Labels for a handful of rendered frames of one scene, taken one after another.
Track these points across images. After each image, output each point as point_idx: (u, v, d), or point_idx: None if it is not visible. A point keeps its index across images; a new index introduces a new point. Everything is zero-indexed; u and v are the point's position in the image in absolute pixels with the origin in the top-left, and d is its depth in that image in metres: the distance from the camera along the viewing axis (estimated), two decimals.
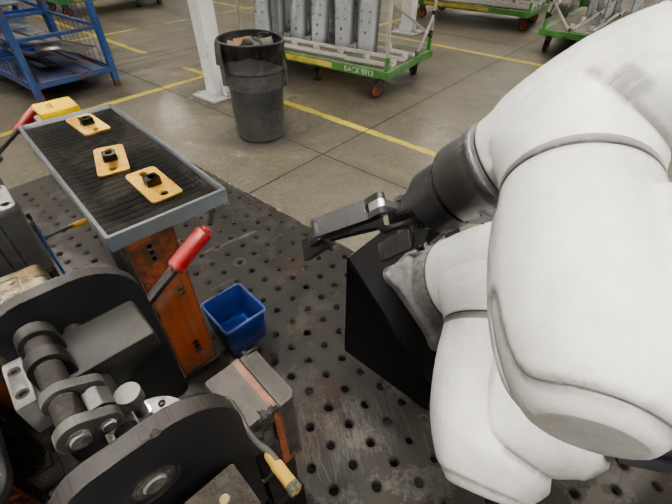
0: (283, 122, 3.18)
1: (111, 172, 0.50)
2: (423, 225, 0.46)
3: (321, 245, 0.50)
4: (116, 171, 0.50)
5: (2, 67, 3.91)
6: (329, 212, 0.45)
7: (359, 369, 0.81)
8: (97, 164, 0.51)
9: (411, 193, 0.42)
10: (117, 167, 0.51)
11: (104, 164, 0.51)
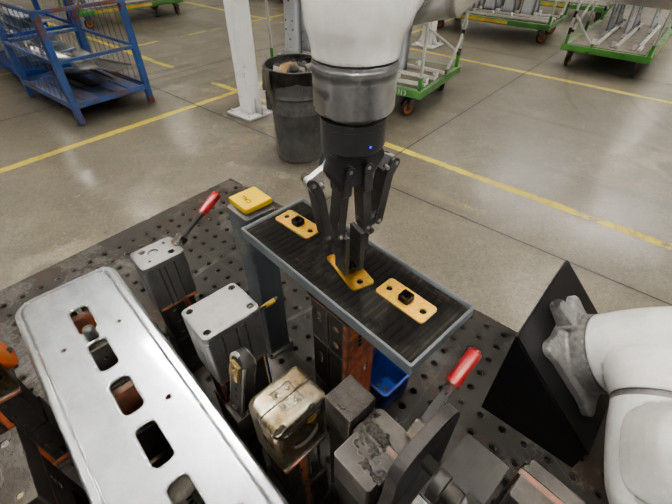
0: None
1: (361, 286, 0.57)
2: None
3: (356, 235, 0.57)
4: (364, 284, 0.57)
5: (39, 86, 3.98)
6: (385, 205, 0.54)
7: (499, 426, 0.89)
8: (342, 276, 0.58)
9: None
10: (362, 279, 0.58)
11: (349, 276, 0.58)
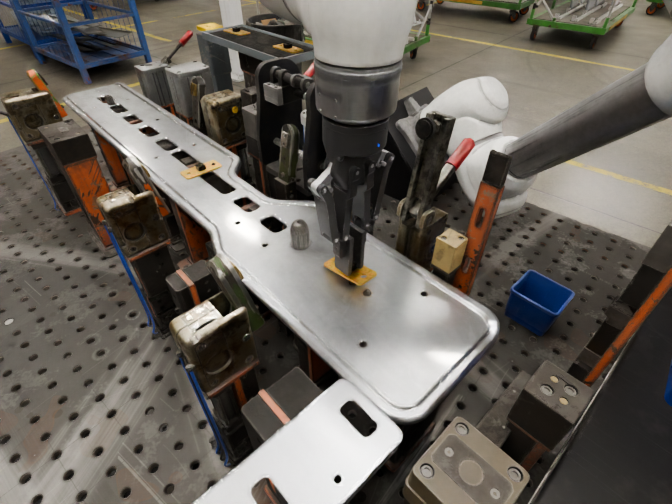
0: None
1: (367, 279, 0.57)
2: None
3: (353, 234, 0.58)
4: (369, 276, 0.57)
5: (50, 50, 4.42)
6: (381, 201, 0.55)
7: None
8: (345, 275, 0.58)
9: None
10: (365, 273, 0.58)
11: (351, 274, 0.58)
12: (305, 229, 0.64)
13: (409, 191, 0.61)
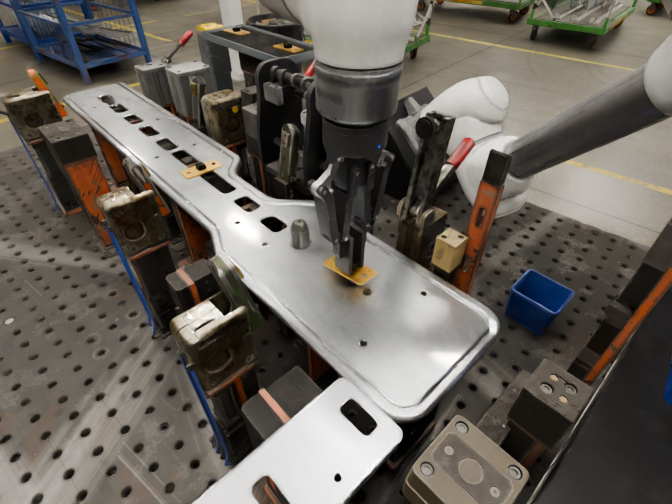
0: None
1: (367, 278, 0.57)
2: None
3: (353, 234, 0.58)
4: (369, 276, 0.57)
5: (50, 50, 4.42)
6: (381, 201, 0.55)
7: None
8: (345, 274, 0.58)
9: None
10: (365, 273, 0.58)
11: (351, 273, 0.58)
12: (305, 228, 0.64)
13: (409, 190, 0.61)
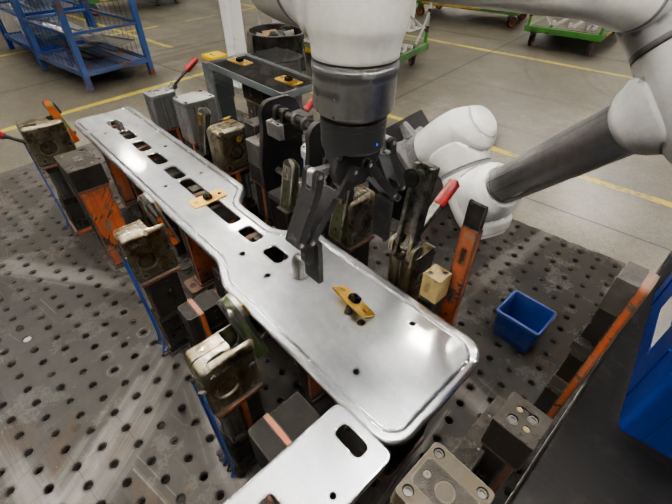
0: (301, 102, 3.76)
1: (367, 315, 0.64)
2: None
3: (379, 206, 0.59)
4: (369, 314, 0.64)
5: (53, 58, 4.48)
6: (402, 174, 0.55)
7: None
8: (350, 303, 0.65)
9: None
10: (366, 310, 0.65)
11: (355, 305, 0.65)
12: (305, 261, 0.70)
13: (399, 229, 0.67)
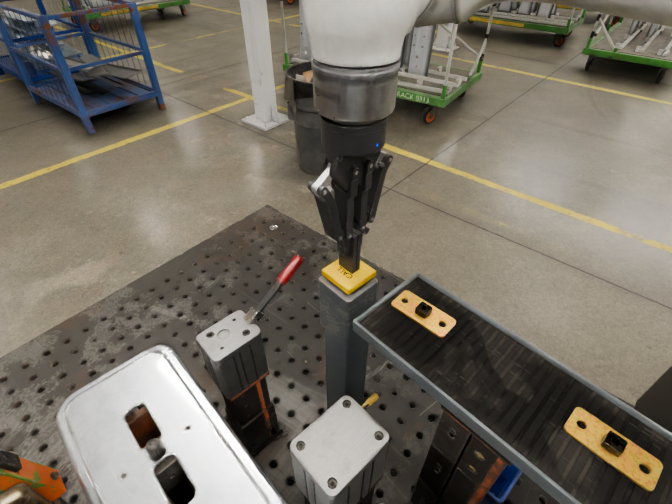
0: None
1: None
2: None
3: None
4: None
5: (47, 93, 3.83)
6: (378, 203, 0.54)
7: None
8: None
9: None
10: None
11: None
12: None
13: None
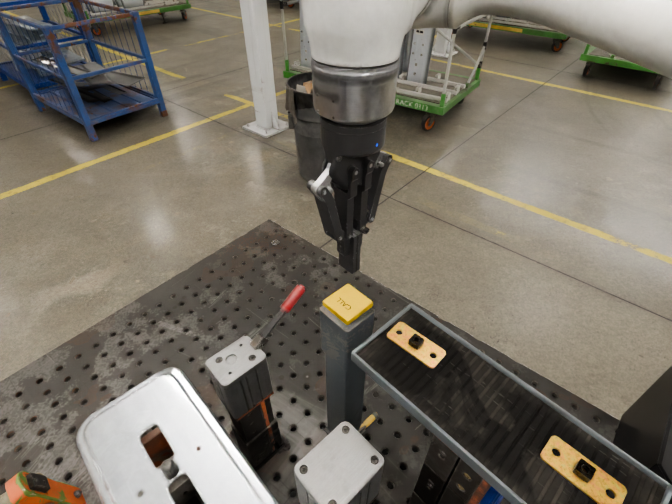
0: None
1: None
2: None
3: None
4: None
5: (50, 100, 3.88)
6: (378, 203, 0.54)
7: None
8: None
9: None
10: None
11: None
12: None
13: None
